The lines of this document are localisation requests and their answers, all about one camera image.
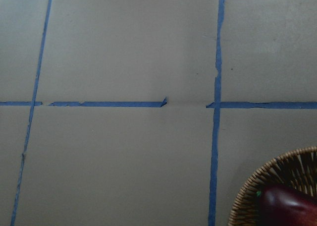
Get dark red mango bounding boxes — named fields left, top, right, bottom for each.
left=256, top=184, right=317, bottom=226

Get brown wicker basket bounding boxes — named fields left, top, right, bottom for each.
left=227, top=146, right=317, bottom=226

